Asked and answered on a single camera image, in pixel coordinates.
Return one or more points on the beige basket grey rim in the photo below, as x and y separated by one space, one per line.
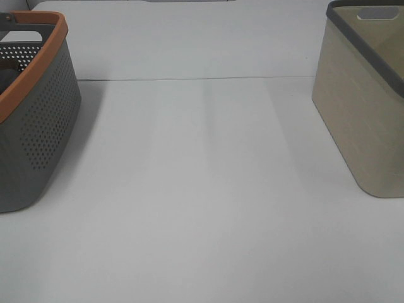
358 91

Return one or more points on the brown towel in basket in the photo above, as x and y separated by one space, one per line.
6 64

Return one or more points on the grey perforated basket orange rim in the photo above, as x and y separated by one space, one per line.
39 109

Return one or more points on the dark navy towel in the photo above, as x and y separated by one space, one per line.
7 77

